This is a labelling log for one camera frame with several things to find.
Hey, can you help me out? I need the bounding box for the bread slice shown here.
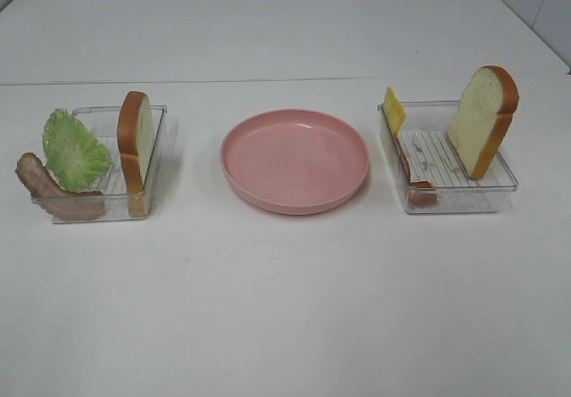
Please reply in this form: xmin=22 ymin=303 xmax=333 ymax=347
xmin=117 ymin=91 xmax=155 ymax=218
xmin=446 ymin=65 xmax=519 ymax=179

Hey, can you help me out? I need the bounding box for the right clear plastic tray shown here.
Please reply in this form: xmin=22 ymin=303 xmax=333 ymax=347
xmin=377 ymin=101 xmax=518 ymax=214

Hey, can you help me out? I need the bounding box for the clear plastic tray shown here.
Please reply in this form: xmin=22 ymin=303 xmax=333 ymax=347
xmin=30 ymin=104 xmax=170 ymax=223
xmin=377 ymin=101 xmax=518 ymax=214

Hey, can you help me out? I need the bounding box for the pink round plate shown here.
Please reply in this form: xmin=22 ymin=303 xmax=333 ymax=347
xmin=220 ymin=109 xmax=370 ymax=215

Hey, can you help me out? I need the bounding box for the yellow cheese slice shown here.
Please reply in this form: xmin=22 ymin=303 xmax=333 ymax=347
xmin=383 ymin=87 xmax=407 ymax=138

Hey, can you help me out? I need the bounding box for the bacon strip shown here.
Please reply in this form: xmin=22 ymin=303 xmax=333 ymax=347
xmin=395 ymin=137 xmax=437 ymax=208
xmin=15 ymin=153 xmax=106 ymax=221

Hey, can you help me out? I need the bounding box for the left clear plastic tray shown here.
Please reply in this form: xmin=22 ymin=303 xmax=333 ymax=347
xmin=30 ymin=104 xmax=170 ymax=223

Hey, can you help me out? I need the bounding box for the green lettuce leaf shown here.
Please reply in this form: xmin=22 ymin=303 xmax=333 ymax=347
xmin=42 ymin=109 xmax=112 ymax=192

